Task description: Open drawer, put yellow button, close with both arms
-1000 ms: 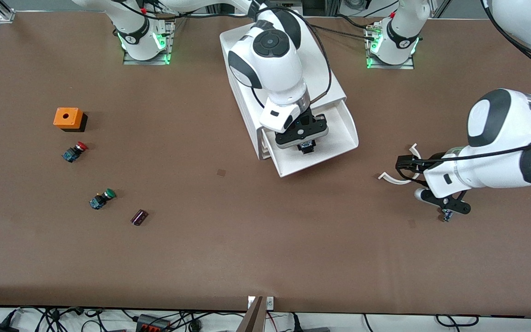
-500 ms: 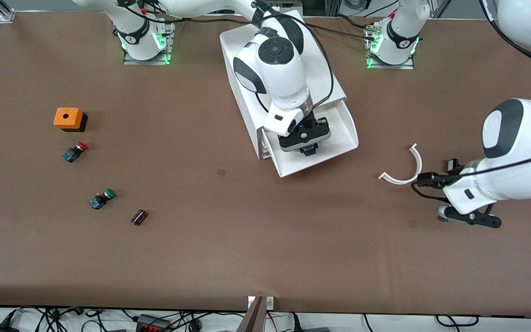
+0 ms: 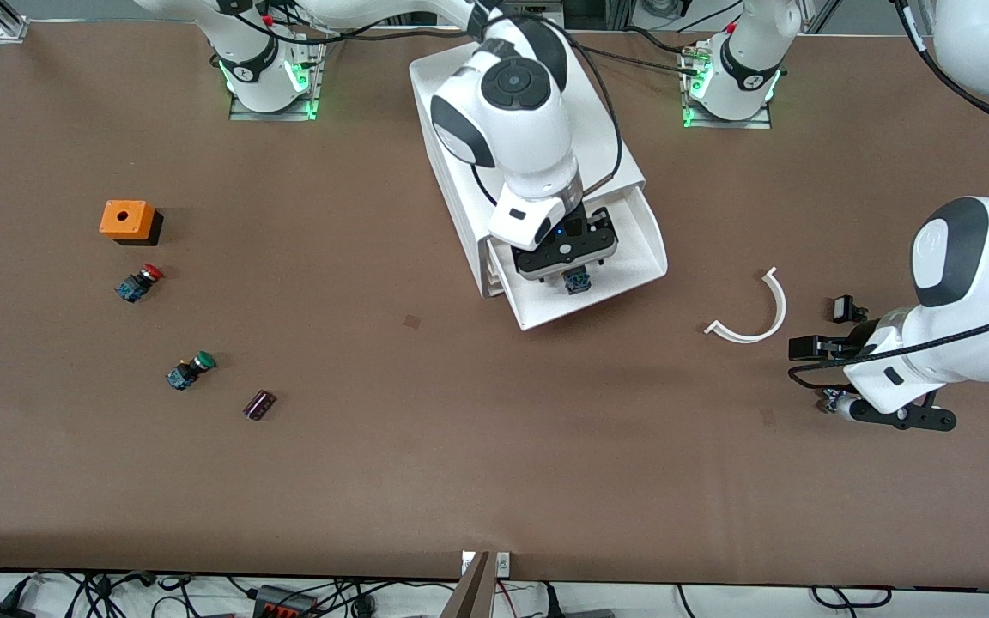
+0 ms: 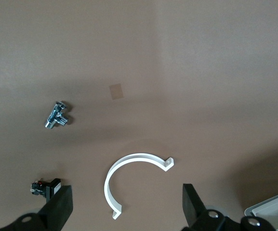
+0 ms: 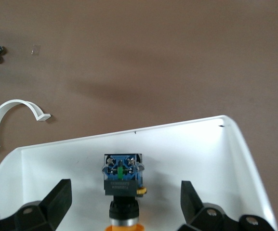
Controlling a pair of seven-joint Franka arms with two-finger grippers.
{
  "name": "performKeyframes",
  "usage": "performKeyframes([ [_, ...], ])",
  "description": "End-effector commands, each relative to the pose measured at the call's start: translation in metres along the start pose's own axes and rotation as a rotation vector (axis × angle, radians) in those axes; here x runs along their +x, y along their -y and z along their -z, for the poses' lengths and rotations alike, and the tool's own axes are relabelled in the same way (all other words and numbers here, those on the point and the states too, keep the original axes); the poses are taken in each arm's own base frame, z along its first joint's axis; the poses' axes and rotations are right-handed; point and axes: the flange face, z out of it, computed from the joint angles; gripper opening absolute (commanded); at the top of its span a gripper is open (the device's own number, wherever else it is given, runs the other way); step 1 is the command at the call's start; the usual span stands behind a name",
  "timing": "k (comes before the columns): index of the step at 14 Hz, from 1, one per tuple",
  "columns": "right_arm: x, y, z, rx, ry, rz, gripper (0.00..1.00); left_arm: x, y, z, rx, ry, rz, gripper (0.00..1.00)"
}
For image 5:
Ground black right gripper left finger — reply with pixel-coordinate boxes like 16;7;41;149
14;178;72;231

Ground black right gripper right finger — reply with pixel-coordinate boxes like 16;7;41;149
177;180;225;231

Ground white plastic bin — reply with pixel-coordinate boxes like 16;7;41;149
0;115;278;231

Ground yellow push button switch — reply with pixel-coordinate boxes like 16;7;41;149
101;153;147;231

